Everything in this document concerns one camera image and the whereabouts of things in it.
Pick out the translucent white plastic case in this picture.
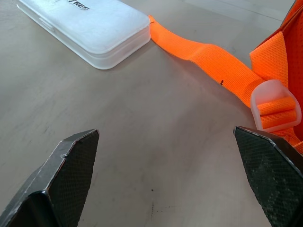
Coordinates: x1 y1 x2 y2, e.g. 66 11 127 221
17 0 152 70

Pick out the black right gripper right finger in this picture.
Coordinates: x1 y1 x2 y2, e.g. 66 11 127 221
233 126 303 227

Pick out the orange webbing strap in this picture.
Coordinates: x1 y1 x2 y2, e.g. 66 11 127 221
148 0 303 152

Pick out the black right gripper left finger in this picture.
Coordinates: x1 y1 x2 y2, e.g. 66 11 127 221
0 129 100 227

